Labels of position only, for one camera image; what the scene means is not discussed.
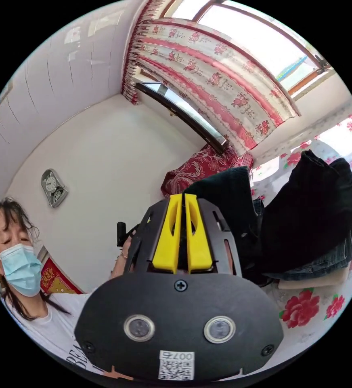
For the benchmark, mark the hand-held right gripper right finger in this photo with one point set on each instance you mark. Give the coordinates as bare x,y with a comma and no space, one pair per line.
197,242

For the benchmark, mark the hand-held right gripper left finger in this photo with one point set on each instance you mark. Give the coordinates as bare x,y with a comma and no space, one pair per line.
166,239

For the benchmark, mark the dark green long sleeve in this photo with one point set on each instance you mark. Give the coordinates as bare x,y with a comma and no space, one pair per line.
227,191

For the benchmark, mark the person's left hand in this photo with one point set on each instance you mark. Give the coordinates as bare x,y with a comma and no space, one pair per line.
122,257

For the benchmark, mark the red patterned pillow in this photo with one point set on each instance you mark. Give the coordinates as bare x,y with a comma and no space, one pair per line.
197,169

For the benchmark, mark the pile of clothes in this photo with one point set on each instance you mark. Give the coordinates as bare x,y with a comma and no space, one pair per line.
309,212

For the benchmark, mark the dark framed mirror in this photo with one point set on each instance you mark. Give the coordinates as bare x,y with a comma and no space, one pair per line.
188,113

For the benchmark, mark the bed with red flowered sheet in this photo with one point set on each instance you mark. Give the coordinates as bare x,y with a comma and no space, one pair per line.
324,291

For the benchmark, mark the person's body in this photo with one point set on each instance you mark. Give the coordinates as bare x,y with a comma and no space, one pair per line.
21,266

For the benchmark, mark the red flowered striped curtain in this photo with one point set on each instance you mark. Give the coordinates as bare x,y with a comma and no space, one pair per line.
212,75

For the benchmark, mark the window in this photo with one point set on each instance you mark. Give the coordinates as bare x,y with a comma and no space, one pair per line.
260,39

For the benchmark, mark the silver wall clock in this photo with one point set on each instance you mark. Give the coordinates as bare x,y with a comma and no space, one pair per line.
52,187

